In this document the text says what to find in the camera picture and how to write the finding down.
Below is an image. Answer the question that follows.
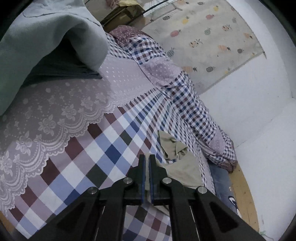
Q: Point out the blue plush pillow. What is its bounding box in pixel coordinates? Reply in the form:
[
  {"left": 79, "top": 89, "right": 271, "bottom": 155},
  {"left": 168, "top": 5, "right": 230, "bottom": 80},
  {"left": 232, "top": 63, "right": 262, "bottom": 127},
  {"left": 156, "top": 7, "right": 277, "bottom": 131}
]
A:
[{"left": 209, "top": 162, "right": 242, "bottom": 218}]

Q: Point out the black clothes rack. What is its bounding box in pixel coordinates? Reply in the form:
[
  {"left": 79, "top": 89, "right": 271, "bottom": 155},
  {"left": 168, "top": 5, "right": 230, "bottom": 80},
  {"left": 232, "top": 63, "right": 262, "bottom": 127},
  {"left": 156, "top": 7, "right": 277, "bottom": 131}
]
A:
[{"left": 143, "top": 0, "right": 183, "bottom": 17}]

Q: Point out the pineapple print curtain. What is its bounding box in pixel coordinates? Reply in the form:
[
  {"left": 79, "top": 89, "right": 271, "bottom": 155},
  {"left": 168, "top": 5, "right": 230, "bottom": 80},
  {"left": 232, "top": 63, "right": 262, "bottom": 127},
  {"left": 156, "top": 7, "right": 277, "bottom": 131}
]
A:
[{"left": 141, "top": 0, "right": 266, "bottom": 93}]

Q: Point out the wooden headboard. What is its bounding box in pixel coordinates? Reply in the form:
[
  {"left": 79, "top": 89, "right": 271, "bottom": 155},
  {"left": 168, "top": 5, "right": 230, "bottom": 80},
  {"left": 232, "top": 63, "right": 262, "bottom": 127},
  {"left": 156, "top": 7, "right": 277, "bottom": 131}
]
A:
[{"left": 228, "top": 166, "right": 259, "bottom": 225}]

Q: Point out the khaki garment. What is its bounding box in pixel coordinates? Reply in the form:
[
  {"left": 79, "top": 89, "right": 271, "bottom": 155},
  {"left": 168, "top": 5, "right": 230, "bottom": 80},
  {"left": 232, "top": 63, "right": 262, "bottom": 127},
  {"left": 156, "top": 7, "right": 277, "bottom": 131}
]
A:
[{"left": 157, "top": 130, "right": 204, "bottom": 189}]

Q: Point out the checkered dotted quilt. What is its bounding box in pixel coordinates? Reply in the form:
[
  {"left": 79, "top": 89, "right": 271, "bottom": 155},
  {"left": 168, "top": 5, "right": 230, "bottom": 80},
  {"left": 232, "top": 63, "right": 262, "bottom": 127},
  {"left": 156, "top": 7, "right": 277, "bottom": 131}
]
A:
[{"left": 109, "top": 25, "right": 238, "bottom": 173}]

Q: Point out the person's grey-green sweatshirt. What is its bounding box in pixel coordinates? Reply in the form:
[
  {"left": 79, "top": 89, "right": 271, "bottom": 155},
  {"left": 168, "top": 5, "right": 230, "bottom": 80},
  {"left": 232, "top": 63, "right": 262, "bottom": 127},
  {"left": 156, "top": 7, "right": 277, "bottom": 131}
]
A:
[{"left": 0, "top": 0, "right": 109, "bottom": 116}]

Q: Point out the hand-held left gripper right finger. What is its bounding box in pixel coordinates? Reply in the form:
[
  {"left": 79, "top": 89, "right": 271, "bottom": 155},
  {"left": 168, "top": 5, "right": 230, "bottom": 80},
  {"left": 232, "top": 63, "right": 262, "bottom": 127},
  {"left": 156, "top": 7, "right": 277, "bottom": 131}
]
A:
[{"left": 149, "top": 154, "right": 266, "bottom": 241}]

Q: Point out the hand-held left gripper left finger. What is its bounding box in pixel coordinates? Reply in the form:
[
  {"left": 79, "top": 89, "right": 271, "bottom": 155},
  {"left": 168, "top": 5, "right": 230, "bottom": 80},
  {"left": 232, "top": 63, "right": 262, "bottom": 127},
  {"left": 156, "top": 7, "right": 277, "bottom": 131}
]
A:
[{"left": 28, "top": 154, "right": 146, "bottom": 241}]

